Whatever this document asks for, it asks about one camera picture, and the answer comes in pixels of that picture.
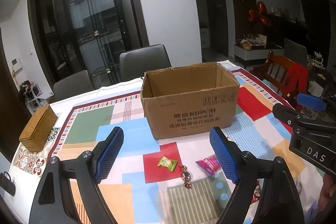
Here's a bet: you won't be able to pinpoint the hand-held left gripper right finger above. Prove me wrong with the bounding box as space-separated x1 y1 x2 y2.
209 126 305 224

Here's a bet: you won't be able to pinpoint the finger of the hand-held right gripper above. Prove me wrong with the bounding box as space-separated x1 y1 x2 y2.
297 92 336 116
272 103 307 125

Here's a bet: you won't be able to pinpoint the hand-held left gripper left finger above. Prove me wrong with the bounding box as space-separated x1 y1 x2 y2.
28 126 124 224

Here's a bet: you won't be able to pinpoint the green yellow candy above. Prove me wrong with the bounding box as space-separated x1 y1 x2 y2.
157 156 178 171

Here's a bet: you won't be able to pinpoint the brown cardboard box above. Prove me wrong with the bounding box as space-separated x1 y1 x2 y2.
140 62 240 140

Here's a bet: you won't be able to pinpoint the person's right hand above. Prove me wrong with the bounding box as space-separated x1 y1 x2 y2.
319 174 336 212

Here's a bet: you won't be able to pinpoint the pink snack packet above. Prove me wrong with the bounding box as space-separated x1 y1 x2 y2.
196 157 220 176

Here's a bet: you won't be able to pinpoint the red garment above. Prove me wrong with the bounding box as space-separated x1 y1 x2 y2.
285 63 309 107

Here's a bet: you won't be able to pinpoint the colourful geometric tablecloth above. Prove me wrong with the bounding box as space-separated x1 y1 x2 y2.
46 67 326 224

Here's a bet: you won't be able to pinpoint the brown wooden chair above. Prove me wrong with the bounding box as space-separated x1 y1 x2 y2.
249 50 297 98

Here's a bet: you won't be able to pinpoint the gold brown wrapped candy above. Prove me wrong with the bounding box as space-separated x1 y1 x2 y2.
179 165 192 189

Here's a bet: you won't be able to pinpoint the red white wrapped candy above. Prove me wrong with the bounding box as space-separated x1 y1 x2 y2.
251 179 263 205

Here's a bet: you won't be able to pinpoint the grey upholstered chair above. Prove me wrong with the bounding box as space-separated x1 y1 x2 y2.
283 38 308 67
52 70 95 103
119 44 172 83

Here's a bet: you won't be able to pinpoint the white low cabinet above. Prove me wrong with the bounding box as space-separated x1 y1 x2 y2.
234 42 286 67

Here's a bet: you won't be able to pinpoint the woven rattan lidded box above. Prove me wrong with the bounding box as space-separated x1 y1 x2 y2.
19 105 59 153

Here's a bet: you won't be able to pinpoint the floral patterned cloth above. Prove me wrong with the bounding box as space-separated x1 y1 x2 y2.
12 112 63 178

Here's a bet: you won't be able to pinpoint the white storage shelf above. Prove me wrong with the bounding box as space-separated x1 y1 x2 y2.
19 81 49 112

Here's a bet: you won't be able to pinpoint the red foil balloons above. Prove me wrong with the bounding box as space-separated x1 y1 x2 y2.
249 1 273 27

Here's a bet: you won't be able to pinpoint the dark wooden wardrobe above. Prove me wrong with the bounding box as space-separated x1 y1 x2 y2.
224 0 257 59

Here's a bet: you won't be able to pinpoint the dark framed glass door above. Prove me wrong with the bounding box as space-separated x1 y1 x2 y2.
28 0 148 88

